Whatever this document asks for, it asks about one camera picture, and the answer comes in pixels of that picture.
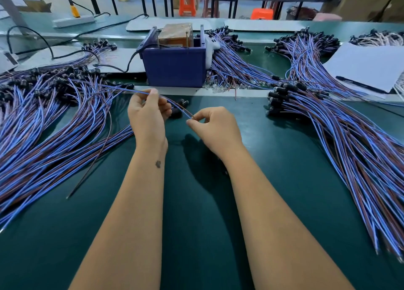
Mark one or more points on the person's right hand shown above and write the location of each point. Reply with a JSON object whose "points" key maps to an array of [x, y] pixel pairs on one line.
{"points": [[218, 134]]}

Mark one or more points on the person's left hand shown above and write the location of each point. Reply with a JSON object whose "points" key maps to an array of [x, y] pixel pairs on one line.
{"points": [[148, 123]]}

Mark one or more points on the blue plastic tester box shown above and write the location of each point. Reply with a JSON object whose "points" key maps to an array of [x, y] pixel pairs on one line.
{"points": [[173, 67]]}

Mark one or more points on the person's left forearm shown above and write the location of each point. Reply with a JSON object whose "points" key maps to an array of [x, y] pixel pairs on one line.
{"points": [[120, 230]]}

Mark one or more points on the person's right forearm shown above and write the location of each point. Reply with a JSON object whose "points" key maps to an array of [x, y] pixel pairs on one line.
{"points": [[287, 230]]}

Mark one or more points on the white power strip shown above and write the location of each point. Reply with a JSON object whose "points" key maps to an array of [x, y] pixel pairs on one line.
{"points": [[74, 21]]}

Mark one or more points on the white flat mat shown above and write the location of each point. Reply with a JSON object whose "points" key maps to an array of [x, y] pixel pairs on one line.
{"points": [[118, 59], [148, 24], [265, 26]]}

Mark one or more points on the brown cardboard block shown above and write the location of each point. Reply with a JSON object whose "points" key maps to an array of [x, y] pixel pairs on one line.
{"points": [[175, 35]]}

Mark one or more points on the orange plastic stool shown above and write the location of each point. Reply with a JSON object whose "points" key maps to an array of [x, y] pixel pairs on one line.
{"points": [[262, 14], [187, 3]]}

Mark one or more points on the orange plug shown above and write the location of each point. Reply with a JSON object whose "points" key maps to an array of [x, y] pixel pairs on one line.
{"points": [[75, 12]]}

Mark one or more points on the black pen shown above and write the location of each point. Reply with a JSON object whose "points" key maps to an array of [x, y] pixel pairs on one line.
{"points": [[361, 85]]}

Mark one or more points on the white plastic device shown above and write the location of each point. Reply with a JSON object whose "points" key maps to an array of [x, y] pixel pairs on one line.
{"points": [[6, 60]]}

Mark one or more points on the pink plastic stool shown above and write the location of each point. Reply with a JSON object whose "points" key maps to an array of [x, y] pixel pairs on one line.
{"points": [[328, 17]]}

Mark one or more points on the open cardboard box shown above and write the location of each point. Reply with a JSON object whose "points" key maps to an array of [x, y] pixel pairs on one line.
{"points": [[35, 6]]}

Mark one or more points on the white paper sheet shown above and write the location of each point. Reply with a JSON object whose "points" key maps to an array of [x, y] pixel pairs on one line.
{"points": [[367, 67]]}

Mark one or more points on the grey metal pole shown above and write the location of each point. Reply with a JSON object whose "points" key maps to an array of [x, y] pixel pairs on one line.
{"points": [[11, 3]]}

